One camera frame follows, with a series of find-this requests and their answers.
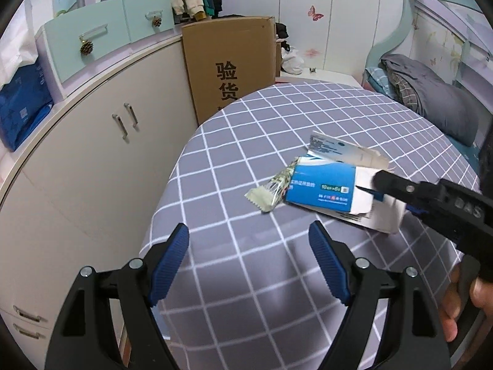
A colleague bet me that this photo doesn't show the white paper leaflet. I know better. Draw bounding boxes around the white paper leaflet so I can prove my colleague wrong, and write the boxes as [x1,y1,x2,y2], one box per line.
[308,131,389,170]

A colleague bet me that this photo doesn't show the mint green bed headboard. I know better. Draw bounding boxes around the mint green bed headboard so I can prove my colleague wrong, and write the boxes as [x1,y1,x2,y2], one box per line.
[362,0,482,82]

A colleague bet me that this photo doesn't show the white plastic bag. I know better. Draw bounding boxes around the white plastic bag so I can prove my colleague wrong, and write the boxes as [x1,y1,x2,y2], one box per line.
[281,48,305,76]

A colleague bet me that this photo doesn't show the mint green drawer unit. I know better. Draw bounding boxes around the mint green drawer unit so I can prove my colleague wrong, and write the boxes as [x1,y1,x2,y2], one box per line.
[36,0,178,103]

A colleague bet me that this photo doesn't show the pink butterfly wall sticker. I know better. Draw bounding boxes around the pink butterfly wall sticker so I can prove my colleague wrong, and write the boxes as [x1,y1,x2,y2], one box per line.
[308,5,324,22]

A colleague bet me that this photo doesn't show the grey quilt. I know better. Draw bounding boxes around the grey quilt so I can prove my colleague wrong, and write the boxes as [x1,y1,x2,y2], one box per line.
[381,54,479,146]

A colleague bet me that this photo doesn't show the green white sachet wrapper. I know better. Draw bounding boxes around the green white sachet wrapper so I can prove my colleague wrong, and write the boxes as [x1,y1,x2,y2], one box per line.
[245,157,299,213]

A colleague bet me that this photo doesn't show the white wardrobe doors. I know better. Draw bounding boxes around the white wardrobe doors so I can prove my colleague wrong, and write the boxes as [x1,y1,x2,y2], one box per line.
[222,0,402,81]

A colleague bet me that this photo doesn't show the tall brown cardboard box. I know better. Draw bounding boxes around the tall brown cardboard box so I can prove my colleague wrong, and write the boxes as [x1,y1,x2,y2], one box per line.
[182,17,277,125]

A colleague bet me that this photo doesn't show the cream lower cabinet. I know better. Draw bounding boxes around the cream lower cabinet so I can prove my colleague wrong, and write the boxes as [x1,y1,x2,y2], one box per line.
[1,39,197,368]

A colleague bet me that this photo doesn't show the left pine cone ornament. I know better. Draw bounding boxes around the left pine cone ornament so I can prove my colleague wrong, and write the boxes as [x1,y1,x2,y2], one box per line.
[80,40,94,56]

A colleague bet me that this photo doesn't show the person right hand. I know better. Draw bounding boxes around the person right hand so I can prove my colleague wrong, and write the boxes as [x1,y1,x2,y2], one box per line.
[439,263,493,346]

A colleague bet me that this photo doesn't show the blue white medicine box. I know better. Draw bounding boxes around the blue white medicine box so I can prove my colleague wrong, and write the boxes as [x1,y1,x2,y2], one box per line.
[285,154,405,234]

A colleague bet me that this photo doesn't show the pine cone ornament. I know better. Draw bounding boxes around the pine cone ornament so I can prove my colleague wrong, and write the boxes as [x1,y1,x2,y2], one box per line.
[80,40,94,56]
[152,17,162,28]

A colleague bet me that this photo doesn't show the grey checked bed sheet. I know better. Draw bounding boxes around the grey checked bed sheet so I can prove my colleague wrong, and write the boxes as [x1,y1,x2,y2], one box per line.
[143,82,479,369]

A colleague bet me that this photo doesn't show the right pine cone ornament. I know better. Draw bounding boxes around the right pine cone ornament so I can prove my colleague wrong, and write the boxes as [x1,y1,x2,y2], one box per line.
[152,17,162,28]

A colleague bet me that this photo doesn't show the blue plastic bag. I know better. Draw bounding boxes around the blue plastic bag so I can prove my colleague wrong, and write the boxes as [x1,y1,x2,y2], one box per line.
[1,60,54,151]

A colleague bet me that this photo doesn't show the red white storage bench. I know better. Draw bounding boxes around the red white storage bench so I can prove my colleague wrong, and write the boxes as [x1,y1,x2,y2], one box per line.
[276,68,362,88]

